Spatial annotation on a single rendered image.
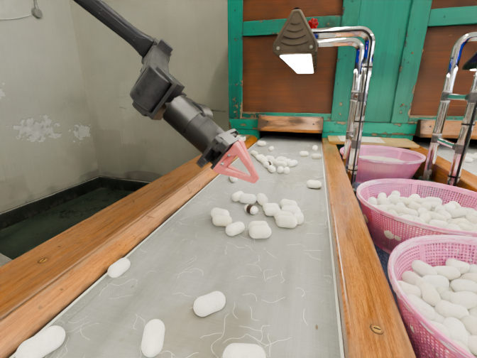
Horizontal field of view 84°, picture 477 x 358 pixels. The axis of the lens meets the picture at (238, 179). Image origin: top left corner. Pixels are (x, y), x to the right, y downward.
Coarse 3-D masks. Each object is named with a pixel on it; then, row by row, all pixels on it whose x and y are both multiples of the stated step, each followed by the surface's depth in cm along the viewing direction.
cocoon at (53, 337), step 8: (48, 328) 25; (56, 328) 26; (40, 336) 25; (48, 336) 25; (56, 336) 25; (64, 336) 26; (24, 344) 24; (32, 344) 24; (40, 344) 24; (48, 344) 25; (56, 344) 25; (16, 352) 24; (24, 352) 23; (32, 352) 24; (40, 352) 24; (48, 352) 25
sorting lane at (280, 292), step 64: (256, 192) 65; (320, 192) 65; (128, 256) 40; (192, 256) 40; (256, 256) 40; (320, 256) 40; (64, 320) 29; (128, 320) 29; (192, 320) 29; (256, 320) 29; (320, 320) 29
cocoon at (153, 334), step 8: (152, 320) 27; (160, 320) 27; (144, 328) 26; (152, 328) 26; (160, 328) 26; (144, 336) 25; (152, 336) 25; (160, 336) 25; (144, 344) 24; (152, 344) 24; (160, 344) 25; (144, 352) 24; (152, 352) 24
